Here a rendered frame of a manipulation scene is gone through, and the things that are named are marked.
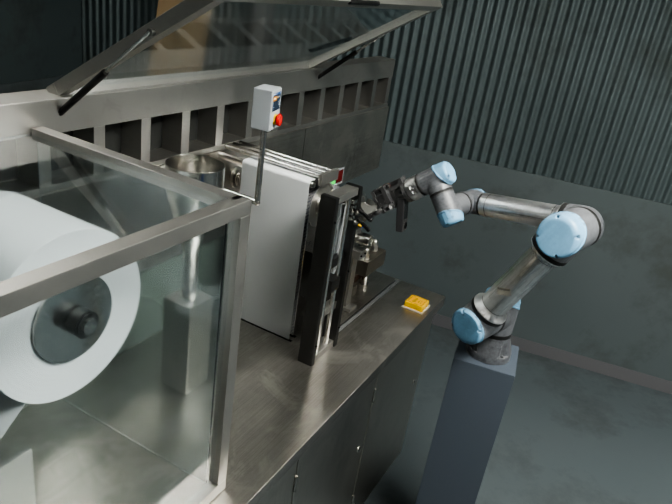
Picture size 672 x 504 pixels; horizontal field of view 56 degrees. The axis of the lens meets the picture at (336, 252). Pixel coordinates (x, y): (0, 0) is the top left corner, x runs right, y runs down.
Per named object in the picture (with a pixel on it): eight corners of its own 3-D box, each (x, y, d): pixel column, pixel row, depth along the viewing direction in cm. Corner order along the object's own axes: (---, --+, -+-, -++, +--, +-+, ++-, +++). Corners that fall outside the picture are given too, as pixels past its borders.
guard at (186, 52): (222, -7, 113) (221, -10, 113) (64, 90, 141) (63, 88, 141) (431, 6, 200) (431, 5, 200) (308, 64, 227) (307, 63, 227)
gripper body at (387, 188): (378, 188, 211) (407, 173, 204) (389, 211, 212) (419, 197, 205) (368, 193, 205) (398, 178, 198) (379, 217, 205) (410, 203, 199)
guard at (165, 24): (229, 18, 109) (214, -25, 108) (51, 120, 140) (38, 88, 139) (449, 20, 203) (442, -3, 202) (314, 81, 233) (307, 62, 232)
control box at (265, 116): (275, 133, 153) (279, 92, 149) (249, 128, 154) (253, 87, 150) (284, 128, 159) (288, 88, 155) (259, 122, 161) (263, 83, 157)
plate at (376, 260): (365, 277, 234) (368, 263, 231) (276, 244, 250) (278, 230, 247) (383, 264, 247) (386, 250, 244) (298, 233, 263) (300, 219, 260)
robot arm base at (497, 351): (511, 347, 216) (519, 323, 212) (508, 370, 203) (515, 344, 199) (468, 335, 220) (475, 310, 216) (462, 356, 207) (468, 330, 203)
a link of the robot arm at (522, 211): (620, 204, 176) (470, 180, 208) (604, 210, 168) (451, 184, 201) (614, 243, 179) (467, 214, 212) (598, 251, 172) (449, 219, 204)
